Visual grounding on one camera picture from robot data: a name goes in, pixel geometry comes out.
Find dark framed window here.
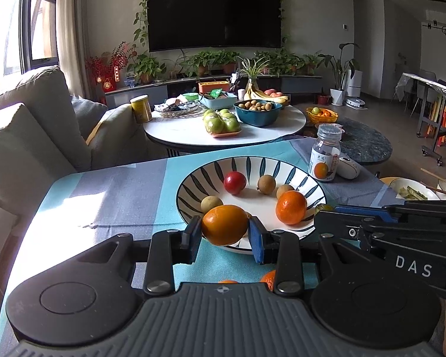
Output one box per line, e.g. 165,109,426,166
0,0,60,90

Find orange box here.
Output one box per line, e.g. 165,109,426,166
197,80,230,95

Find dark blue bowl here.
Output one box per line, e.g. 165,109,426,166
233,99,283,126

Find beige curtain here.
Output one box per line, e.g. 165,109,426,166
55,0,94,100

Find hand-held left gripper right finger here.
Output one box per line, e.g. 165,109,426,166
247,216,362,295

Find grey cushion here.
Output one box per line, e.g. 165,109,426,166
71,95,109,141

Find white round table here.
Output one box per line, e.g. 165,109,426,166
143,101,307,156

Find plate with food leftovers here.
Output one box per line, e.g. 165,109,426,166
388,177,441,201

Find yellow tin can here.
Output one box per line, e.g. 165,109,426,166
130,95,153,123

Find red festive decoration plant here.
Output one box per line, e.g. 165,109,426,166
84,42,137,94

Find row of green potted plants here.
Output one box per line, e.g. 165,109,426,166
128,48,322,84

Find clear bottle orange label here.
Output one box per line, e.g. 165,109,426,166
307,123,342,183

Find long television cabinet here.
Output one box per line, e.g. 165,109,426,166
103,74,324,111

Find large rough mandarin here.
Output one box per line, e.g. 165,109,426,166
275,190,308,226

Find white oval device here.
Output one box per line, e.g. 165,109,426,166
336,156,361,179

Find dark marble round table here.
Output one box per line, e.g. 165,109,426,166
302,116,394,165

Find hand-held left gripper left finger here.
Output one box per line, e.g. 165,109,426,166
70,215,203,297

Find glass dish of snacks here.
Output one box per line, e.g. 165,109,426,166
156,98,203,117

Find tall plant in white pot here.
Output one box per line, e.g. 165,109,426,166
317,42,359,107

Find pile of longans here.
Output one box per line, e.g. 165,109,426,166
237,99,278,112

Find small round orange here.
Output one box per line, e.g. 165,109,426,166
259,270,278,291

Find light blue snack basket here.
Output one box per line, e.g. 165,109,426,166
199,88,239,110

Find tray of green apples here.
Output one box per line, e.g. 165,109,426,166
202,107,243,139

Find yellow basket of small fruit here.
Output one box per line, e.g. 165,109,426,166
305,107,339,125

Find plastic covered dining table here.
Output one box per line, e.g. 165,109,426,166
395,72,446,120

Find grey fabric sofa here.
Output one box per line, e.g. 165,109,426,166
0,65,150,228

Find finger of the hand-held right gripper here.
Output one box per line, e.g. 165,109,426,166
334,204,408,221
314,210,373,241

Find red round fruit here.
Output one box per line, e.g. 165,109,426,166
223,171,248,196

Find rolling storage rack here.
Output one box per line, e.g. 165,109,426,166
416,82,446,167

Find spider plant in vase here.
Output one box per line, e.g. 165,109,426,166
237,57,274,94

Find blue striped white bowl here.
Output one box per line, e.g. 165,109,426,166
176,156,326,254

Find bunch of bananas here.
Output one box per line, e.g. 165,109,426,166
245,87,290,105

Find smooth oval orange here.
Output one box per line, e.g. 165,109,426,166
201,204,249,246

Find wooden chopsticks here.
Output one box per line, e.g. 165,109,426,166
420,167,446,196

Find black wall television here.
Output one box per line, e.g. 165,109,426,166
146,0,282,54

